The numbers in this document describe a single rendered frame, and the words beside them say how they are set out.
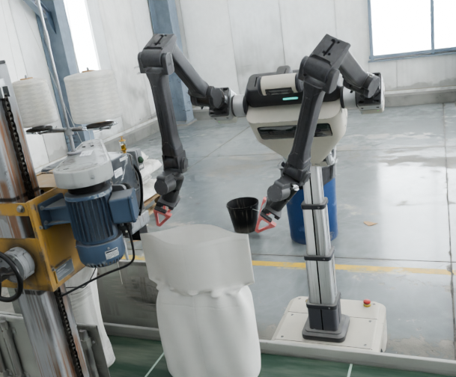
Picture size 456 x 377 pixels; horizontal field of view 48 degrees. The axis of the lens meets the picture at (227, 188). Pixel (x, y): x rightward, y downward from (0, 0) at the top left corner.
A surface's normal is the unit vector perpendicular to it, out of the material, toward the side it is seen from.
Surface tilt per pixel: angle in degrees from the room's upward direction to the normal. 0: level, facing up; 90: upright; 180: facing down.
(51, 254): 90
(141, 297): 90
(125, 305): 90
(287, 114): 40
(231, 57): 90
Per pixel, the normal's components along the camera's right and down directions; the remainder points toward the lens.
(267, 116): -0.34, -0.51
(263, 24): -0.36, 0.33
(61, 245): 0.92, -0.01
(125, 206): 0.04, 0.29
